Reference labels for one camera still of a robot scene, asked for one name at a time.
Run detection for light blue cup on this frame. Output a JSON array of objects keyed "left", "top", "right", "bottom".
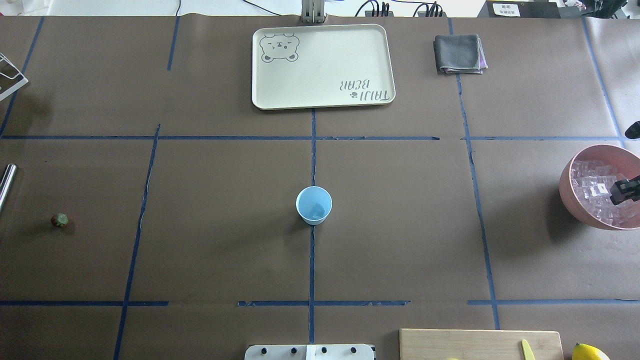
[{"left": 295, "top": 186, "right": 333, "bottom": 226}]

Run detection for red strawberry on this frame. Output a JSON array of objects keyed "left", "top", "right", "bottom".
[{"left": 50, "top": 212, "right": 70, "bottom": 228}]

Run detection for clear ice cubes in bowl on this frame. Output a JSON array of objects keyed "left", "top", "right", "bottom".
[{"left": 570, "top": 160, "right": 640, "bottom": 228}]

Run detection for yellow-green plastic knife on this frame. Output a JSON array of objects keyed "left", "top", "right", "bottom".
[{"left": 521, "top": 339, "right": 536, "bottom": 360}]

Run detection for yellow lemon upper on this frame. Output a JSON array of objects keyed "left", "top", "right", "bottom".
[{"left": 571, "top": 342, "right": 610, "bottom": 360}]

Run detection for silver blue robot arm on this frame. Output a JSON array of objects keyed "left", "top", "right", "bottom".
[{"left": 610, "top": 121, "right": 640, "bottom": 206}]

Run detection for black power strip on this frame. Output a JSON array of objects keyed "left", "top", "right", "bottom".
[{"left": 356, "top": 6, "right": 448, "bottom": 18}]

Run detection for cream bear tray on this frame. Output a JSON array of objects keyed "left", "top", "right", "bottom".
[{"left": 251, "top": 23, "right": 396, "bottom": 110}]

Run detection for grey folded cloth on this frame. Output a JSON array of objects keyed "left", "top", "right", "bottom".
[{"left": 433, "top": 34, "right": 489, "bottom": 75}]

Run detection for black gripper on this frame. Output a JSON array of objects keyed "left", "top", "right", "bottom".
[{"left": 610, "top": 175, "right": 640, "bottom": 205}]

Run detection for white wire cup rack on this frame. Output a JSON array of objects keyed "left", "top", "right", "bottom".
[{"left": 0, "top": 53, "right": 29, "bottom": 101}]

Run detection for steel muddler with black tip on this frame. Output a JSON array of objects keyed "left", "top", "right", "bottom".
[{"left": 0, "top": 162, "right": 18, "bottom": 212}]

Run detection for aluminium frame post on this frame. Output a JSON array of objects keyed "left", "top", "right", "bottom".
[{"left": 301, "top": 0, "right": 327, "bottom": 24}]

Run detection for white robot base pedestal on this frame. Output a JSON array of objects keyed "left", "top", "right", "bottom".
[{"left": 244, "top": 343, "right": 377, "bottom": 360}]

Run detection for pink bowl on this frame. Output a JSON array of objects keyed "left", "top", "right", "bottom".
[{"left": 558, "top": 144, "right": 640, "bottom": 231}]

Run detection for wooden cutting board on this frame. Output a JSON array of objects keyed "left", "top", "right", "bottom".
[{"left": 398, "top": 328, "right": 565, "bottom": 360}]

